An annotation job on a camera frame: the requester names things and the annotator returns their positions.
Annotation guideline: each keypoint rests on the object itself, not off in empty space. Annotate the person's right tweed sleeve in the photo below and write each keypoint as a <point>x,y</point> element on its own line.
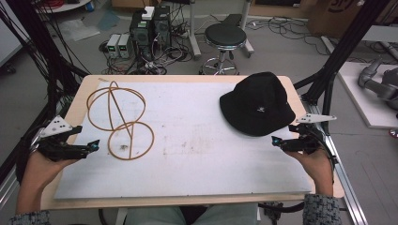
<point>322,209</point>

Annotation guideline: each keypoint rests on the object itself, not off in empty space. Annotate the white floor platform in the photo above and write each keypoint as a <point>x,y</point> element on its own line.
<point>359,100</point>

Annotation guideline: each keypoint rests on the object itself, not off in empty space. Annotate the light wooden table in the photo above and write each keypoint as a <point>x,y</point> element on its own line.
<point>78,103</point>

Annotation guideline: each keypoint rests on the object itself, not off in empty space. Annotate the clear plastic sheet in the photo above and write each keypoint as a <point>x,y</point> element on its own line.
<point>78,29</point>

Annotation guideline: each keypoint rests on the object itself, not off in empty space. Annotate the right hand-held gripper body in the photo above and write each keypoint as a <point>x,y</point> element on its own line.
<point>308,142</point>

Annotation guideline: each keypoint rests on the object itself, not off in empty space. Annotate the person's legs in light trousers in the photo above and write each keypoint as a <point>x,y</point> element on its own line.
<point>225,215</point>

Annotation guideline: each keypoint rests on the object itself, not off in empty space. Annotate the person's right hand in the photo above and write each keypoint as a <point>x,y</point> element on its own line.
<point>317,167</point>

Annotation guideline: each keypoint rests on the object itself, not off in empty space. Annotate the person's left hand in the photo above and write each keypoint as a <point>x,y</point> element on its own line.
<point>40,172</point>

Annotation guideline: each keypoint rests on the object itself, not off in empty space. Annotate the blue tape roll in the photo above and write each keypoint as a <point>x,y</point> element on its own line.
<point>89,6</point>

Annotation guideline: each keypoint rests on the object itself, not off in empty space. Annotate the white table mat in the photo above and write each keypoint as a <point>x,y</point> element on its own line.
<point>194,162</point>

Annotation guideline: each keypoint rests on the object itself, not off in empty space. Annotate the white box on computer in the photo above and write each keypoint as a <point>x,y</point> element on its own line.
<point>148,13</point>

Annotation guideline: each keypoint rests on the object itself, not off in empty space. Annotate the black metal frame post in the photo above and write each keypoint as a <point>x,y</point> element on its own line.
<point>347,43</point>

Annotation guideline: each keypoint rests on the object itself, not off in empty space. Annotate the person's tweed sleeve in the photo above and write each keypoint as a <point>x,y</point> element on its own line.
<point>29,218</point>
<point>322,209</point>

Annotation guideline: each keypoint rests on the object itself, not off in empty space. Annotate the white metal stand leg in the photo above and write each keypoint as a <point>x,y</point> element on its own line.
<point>194,34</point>
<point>247,31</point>

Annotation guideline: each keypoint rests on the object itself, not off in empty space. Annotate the person's left tweed sleeve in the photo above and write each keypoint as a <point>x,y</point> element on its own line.
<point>29,218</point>

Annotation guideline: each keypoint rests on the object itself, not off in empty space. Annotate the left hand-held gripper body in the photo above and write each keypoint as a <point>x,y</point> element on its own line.
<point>54,126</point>

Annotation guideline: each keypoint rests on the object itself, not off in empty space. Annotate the cardboard box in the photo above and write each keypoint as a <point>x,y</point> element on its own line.
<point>331,15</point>

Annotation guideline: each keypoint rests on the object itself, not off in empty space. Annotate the grey power supply unit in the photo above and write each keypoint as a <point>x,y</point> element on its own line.
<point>124,46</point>
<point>112,45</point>

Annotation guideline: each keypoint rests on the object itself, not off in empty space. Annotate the aluminium rail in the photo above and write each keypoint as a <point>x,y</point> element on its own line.
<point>344,181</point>

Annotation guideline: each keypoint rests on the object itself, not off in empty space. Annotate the black round stool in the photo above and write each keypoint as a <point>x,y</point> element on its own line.
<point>225,36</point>

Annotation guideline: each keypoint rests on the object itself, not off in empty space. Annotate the white power strip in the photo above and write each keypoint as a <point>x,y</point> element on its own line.
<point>328,45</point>

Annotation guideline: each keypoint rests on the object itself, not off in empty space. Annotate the black computer tower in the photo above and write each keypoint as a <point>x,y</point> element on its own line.
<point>162,26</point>
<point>140,37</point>

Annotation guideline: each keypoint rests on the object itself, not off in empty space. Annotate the black bucket hat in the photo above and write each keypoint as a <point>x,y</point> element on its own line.
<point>256,106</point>

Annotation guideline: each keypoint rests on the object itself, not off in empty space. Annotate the white round table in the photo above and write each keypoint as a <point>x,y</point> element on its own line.
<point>65,6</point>

